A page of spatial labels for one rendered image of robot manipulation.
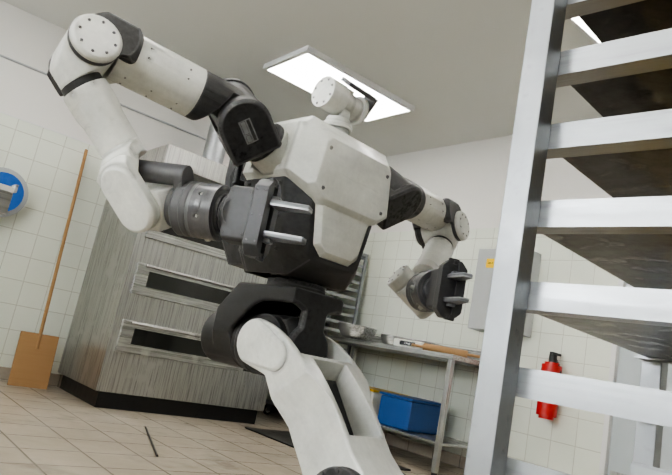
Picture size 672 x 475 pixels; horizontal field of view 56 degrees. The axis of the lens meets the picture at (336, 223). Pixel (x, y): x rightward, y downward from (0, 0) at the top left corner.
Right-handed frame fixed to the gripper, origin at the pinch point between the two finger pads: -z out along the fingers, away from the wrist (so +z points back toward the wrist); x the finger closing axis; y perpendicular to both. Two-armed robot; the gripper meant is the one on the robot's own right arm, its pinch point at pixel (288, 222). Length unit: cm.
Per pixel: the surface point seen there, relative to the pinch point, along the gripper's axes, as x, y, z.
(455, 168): 187, 524, 36
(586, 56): 19.4, -19.2, -37.5
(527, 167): 5.5, -20.0, -32.9
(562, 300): -8.0, -19.6, -38.1
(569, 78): 17.8, -17.0, -36.1
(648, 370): -11, 20, -54
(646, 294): -7, -24, -45
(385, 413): -54, 456, 53
